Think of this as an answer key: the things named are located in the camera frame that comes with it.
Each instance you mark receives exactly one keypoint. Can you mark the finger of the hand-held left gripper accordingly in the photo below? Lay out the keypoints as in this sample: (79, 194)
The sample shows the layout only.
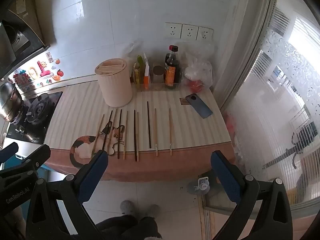
(8, 151)
(35, 160)

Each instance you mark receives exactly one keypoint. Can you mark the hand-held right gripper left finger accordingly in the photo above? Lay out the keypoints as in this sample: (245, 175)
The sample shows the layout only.
(93, 177)

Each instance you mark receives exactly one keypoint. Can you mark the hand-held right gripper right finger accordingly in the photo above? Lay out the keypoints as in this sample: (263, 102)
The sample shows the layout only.
(225, 175)

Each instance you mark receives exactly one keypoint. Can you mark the set of wooden chopsticks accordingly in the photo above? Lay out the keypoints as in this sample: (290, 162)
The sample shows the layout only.
(135, 140)

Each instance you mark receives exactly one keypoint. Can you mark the beige ribbed chopstick holder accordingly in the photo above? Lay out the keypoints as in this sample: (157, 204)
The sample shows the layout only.
(116, 85)

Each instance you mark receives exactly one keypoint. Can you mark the small white plastic hook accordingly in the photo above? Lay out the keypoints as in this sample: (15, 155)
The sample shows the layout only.
(203, 183)

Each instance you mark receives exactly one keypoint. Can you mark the grey fuzzy slipper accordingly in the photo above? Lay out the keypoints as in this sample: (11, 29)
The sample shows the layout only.
(127, 207)
(152, 210)

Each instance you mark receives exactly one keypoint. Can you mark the metal cooking pot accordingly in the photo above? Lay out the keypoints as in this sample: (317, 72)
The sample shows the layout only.
(10, 102)

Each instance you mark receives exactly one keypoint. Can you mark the black gas stove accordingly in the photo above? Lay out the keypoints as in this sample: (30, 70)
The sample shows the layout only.
(37, 110)

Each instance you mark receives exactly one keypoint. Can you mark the person's dark trouser legs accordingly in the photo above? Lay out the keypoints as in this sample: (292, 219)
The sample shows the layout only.
(130, 227)

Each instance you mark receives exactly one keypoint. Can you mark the blue smartphone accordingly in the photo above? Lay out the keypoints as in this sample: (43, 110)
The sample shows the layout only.
(200, 106)

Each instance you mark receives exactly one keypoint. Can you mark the small brown card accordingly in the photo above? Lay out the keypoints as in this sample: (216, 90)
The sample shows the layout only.
(183, 101)

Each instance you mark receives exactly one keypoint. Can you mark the red item in bag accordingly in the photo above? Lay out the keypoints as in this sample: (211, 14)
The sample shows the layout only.
(195, 85)

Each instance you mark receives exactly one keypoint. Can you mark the glass sliding door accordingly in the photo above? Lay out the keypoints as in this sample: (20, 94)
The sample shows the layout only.
(275, 92)

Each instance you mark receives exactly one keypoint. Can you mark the steel range hood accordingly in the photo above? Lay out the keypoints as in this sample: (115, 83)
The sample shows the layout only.
(15, 45)

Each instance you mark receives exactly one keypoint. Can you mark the yellow seasoning box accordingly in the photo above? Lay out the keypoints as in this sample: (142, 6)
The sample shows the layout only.
(136, 76)

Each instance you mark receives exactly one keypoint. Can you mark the orange and white packet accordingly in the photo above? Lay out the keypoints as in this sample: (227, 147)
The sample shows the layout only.
(146, 77)

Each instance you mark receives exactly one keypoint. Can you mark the clear plastic bag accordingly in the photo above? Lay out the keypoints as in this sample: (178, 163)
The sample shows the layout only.
(198, 65)

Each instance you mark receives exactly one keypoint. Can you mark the dark soy sauce bottle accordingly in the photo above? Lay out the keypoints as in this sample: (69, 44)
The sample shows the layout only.
(172, 67)

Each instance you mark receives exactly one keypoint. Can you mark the small grey lidded jar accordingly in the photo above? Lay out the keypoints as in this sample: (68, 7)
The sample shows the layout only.
(158, 75)

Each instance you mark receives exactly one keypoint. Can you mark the green seasoning packet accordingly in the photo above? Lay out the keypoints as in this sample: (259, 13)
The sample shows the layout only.
(140, 63)

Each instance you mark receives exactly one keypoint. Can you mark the thin plastic bag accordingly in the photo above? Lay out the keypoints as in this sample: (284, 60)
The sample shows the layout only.
(132, 51)

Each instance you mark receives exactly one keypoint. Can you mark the wooden wall cabinet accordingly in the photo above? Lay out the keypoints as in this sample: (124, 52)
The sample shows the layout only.
(32, 12)

